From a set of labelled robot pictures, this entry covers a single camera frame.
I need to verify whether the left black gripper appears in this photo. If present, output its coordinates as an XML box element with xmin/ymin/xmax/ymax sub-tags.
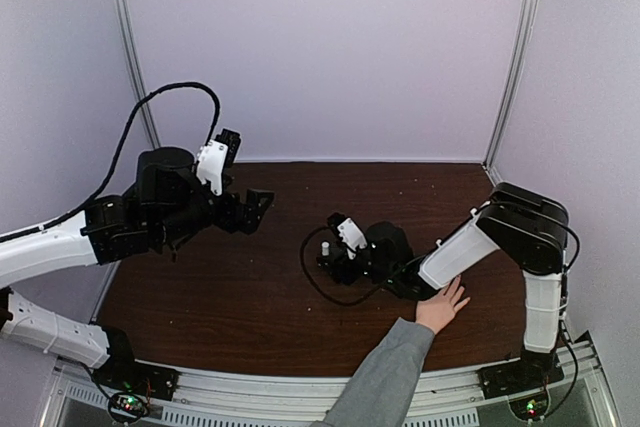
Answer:
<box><xmin>153</xmin><ymin>173</ymin><xmax>274</xmax><ymax>246</ymax></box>

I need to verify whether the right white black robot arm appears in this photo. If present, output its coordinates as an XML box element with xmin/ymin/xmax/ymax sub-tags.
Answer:
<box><xmin>316</xmin><ymin>182</ymin><xmax>574</xmax><ymax>389</ymax></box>

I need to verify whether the grey sleeved forearm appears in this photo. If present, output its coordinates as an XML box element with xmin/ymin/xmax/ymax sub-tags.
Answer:
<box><xmin>312</xmin><ymin>319</ymin><xmax>435</xmax><ymax>427</ymax></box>

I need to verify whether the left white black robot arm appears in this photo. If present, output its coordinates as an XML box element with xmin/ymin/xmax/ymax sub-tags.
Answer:
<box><xmin>1</xmin><ymin>141</ymin><xmax>274</xmax><ymax>391</ymax></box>

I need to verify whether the person's bare hand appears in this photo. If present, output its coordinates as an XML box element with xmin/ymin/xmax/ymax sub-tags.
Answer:
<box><xmin>415</xmin><ymin>275</ymin><xmax>470</xmax><ymax>334</ymax></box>

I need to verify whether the left round controller board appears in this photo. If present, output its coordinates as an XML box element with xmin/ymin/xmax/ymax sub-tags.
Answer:
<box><xmin>108</xmin><ymin>392</ymin><xmax>149</xmax><ymax>419</ymax></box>

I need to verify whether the round controller board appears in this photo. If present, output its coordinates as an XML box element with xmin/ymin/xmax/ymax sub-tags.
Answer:
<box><xmin>510</xmin><ymin>396</ymin><xmax>549</xmax><ymax>421</ymax></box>
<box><xmin>108</xmin><ymin>392</ymin><xmax>149</xmax><ymax>419</ymax></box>

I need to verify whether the right round controller board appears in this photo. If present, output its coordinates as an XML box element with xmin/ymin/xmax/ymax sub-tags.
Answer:
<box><xmin>510</xmin><ymin>396</ymin><xmax>549</xmax><ymax>421</ymax></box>

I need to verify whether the right black camera cable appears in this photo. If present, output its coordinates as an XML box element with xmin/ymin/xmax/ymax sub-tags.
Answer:
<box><xmin>300</xmin><ymin>225</ymin><xmax>401</xmax><ymax>307</ymax></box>

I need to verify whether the black camera cable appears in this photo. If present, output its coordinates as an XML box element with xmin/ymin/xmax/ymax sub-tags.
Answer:
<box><xmin>300</xmin><ymin>225</ymin><xmax>401</xmax><ymax>307</ymax></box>
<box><xmin>29</xmin><ymin>80</ymin><xmax>222</xmax><ymax>233</ymax></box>

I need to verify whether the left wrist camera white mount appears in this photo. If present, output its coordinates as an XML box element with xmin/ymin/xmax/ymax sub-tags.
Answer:
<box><xmin>195</xmin><ymin>129</ymin><xmax>241</xmax><ymax>196</ymax></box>

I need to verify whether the left black camera cable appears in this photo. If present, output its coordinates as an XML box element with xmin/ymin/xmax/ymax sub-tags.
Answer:
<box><xmin>29</xmin><ymin>80</ymin><xmax>222</xmax><ymax>233</ymax></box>

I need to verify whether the aluminium front frame rail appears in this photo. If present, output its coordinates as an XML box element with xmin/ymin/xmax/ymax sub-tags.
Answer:
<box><xmin>39</xmin><ymin>340</ymin><xmax>620</xmax><ymax>426</ymax></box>

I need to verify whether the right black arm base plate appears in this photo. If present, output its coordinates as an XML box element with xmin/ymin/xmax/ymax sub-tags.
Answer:
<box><xmin>477</xmin><ymin>359</ymin><xmax>565</xmax><ymax>399</ymax></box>

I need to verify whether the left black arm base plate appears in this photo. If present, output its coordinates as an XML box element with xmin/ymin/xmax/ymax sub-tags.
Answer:
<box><xmin>93</xmin><ymin>362</ymin><xmax>179</xmax><ymax>401</ymax></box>

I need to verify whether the left aluminium corner post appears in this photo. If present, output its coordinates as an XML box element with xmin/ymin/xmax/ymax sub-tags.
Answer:
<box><xmin>113</xmin><ymin>0</ymin><xmax>161</xmax><ymax>149</ymax></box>

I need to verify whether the aluminium corner post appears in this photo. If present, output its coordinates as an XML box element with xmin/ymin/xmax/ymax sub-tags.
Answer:
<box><xmin>113</xmin><ymin>0</ymin><xmax>161</xmax><ymax>149</ymax></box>
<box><xmin>483</xmin><ymin>0</ymin><xmax>539</xmax><ymax>175</ymax></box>

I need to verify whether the right aluminium corner post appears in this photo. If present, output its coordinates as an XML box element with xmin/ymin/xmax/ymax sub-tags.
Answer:
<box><xmin>483</xmin><ymin>0</ymin><xmax>539</xmax><ymax>175</ymax></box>

